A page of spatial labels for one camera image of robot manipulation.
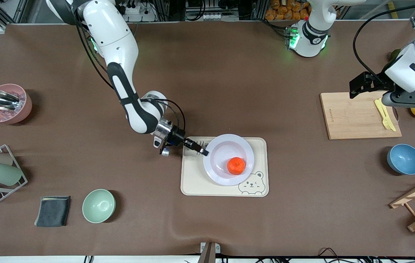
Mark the lavender round plate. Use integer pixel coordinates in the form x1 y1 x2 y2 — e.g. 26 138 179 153
203 134 255 186

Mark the mint green bowl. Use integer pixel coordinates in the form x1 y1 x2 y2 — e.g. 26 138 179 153
82 188 116 224

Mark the mint green cup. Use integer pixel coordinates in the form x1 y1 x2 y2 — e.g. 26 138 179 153
0 162 23 186

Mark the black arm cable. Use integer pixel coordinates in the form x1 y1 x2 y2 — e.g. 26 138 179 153
353 4 415 83
75 11 186 133

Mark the orange mandarin fruit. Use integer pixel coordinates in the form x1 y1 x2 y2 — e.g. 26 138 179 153
227 157 246 175

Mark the brown table cover mat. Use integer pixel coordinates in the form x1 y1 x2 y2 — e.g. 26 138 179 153
0 21 415 257

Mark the yellow plastic fork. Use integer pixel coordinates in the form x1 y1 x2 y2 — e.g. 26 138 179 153
374 99 392 131

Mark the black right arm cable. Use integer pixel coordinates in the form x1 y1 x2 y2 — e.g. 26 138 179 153
75 11 186 133

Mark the white power strip with plugs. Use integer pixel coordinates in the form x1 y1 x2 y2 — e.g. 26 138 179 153
122 4 157 22

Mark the cream tray with bear print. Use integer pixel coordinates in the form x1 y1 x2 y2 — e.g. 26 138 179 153
180 137 269 198

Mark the pink bowl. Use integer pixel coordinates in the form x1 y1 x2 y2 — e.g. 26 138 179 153
0 84 33 125

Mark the grey wire cup rack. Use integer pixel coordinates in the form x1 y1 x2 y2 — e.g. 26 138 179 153
0 144 28 202

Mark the metal table edge clamp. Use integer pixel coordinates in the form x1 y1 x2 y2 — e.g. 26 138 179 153
197 242 221 263

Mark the dark grey folded cloth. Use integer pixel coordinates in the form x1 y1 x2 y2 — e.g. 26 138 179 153
34 196 71 228

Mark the wooden cutting board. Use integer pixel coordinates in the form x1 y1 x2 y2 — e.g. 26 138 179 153
320 91 402 140

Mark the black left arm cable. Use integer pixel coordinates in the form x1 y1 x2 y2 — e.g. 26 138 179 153
353 4 415 83

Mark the blue bowl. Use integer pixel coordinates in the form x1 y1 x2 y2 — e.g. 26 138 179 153
387 144 415 175

